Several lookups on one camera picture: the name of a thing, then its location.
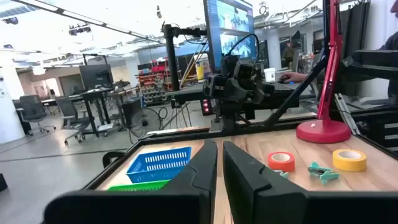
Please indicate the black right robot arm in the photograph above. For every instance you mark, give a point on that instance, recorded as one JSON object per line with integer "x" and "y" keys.
{"x": 230, "y": 116}

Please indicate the white cup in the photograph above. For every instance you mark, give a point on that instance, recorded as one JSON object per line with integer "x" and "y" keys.
{"x": 270, "y": 75}

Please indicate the dark grey office chair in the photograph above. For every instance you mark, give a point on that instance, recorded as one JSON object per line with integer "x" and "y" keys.
{"x": 70, "y": 115}
{"x": 32, "y": 110}

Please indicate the black side desk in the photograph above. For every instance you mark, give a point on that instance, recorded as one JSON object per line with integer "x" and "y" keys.
{"x": 189, "y": 91}

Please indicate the black standing desk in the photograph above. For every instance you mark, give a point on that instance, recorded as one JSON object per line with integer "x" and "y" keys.
{"x": 90, "y": 93}

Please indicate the blue plastic basket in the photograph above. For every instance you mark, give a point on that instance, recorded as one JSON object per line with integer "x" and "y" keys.
{"x": 155, "y": 170}

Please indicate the person's hand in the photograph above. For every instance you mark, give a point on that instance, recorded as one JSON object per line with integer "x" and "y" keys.
{"x": 293, "y": 77}

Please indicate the grey metal rail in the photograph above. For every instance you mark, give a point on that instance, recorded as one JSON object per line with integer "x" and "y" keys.
{"x": 346, "y": 113}

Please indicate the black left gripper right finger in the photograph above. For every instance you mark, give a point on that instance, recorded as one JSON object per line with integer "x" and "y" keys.
{"x": 264, "y": 202}

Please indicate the yellow tape roll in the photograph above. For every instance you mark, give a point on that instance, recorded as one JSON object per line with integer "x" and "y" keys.
{"x": 348, "y": 165}

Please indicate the black frame clamp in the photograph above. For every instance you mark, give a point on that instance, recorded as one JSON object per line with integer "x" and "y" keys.
{"x": 107, "y": 157}

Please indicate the black diagonal frame strut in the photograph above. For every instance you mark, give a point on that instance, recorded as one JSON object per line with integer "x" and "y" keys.
{"x": 292, "y": 93}

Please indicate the black box red lights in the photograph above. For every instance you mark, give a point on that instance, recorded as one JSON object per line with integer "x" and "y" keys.
{"x": 206, "y": 107}

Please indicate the black floor fan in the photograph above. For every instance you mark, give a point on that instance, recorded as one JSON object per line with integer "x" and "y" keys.
{"x": 145, "y": 123}

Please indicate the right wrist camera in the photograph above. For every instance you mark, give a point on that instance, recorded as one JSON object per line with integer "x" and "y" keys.
{"x": 245, "y": 71}

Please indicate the black drawer cabinet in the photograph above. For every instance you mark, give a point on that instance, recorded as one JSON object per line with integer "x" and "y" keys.
{"x": 373, "y": 130}

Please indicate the computer monitor blue screen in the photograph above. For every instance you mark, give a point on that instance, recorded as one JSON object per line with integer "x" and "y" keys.
{"x": 230, "y": 18}

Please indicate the shelf with red bins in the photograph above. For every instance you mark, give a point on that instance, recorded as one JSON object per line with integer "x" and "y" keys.
{"x": 154, "y": 84}

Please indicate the yellow bottle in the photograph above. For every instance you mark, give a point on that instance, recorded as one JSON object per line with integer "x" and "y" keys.
{"x": 200, "y": 71}

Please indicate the red tape roll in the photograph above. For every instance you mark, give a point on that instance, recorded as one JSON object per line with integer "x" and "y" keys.
{"x": 281, "y": 166}

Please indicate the person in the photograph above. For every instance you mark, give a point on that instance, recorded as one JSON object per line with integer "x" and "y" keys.
{"x": 288, "y": 54}
{"x": 392, "y": 43}

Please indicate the red desk lamp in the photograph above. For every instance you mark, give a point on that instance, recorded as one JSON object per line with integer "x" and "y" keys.
{"x": 323, "y": 132}

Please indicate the black monitor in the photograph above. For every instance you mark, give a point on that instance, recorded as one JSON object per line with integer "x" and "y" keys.
{"x": 96, "y": 76}

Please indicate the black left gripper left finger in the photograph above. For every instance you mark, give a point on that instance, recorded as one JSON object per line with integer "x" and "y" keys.
{"x": 186, "y": 199}

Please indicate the green plastic basket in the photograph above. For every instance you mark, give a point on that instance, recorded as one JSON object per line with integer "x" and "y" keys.
{"x": 136, "y": 186}

